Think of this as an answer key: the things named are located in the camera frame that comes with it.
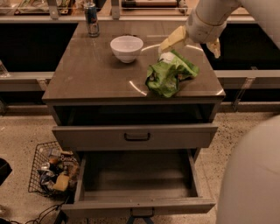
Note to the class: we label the yellow packet in basket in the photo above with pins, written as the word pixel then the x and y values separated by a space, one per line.
pixel 61 183

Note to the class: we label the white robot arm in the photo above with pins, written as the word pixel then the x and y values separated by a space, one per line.
pixel 250 186

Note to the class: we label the open lower grey drawer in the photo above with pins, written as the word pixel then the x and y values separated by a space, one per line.
pixel 139 183

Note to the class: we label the white ceramic bowl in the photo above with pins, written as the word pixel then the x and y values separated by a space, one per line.
pixel 126 48

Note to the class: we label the grey drawer cabinet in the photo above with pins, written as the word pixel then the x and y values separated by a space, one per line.
pixel 92 87

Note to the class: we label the upper grey drawer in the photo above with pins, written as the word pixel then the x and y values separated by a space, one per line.
pixel 135 137

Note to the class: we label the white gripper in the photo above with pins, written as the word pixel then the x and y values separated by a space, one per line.
pixel 201 31

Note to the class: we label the green jalapeno chip bag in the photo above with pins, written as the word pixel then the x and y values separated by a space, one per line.
pixel 163 78

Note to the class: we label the black wire basket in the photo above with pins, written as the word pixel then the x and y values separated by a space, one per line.
pixel 49 161

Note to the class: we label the metal rail bracket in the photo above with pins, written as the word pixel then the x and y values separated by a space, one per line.
pixel 246 85

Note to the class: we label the blue energy drink can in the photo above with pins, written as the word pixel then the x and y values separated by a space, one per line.
pixel 91 19

